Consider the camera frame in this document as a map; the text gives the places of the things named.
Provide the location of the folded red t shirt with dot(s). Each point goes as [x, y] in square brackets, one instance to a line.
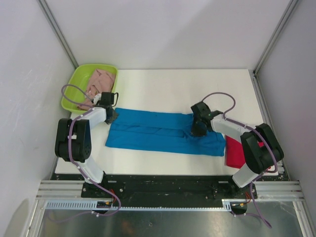
[234, 153]

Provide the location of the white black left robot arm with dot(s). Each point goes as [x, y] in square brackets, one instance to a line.
[73, 139]

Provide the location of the aluminium corner post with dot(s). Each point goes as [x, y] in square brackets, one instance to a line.
[283, 22]
[57, 31]

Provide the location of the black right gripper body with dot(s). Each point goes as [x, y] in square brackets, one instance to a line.
[196, 128]

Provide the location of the grey slotted cable duct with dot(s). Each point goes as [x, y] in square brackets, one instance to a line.
[218, 205]

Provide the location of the aluminium frame rail front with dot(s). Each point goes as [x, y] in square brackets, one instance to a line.
[279, 191]

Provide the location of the pink t shirt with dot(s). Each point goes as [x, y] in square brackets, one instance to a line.
[100, 81]

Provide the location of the right aluminium corner post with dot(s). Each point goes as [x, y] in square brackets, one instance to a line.
[283, 22]

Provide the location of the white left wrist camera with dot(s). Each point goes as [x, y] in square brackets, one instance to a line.
[96, 98]

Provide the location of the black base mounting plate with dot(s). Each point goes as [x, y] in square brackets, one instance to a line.
[124, 186]

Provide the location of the blue t shirt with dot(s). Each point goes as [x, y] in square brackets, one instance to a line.
[161, 132]

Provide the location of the green plastic basin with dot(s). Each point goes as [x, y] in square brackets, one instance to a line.
[79, 80]

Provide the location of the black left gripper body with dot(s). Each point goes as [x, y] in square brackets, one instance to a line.
[112, 118]

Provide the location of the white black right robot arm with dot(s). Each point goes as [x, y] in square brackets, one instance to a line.
[260, 146]

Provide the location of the left aluminium corner post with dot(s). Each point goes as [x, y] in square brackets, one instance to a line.
[57, 31]

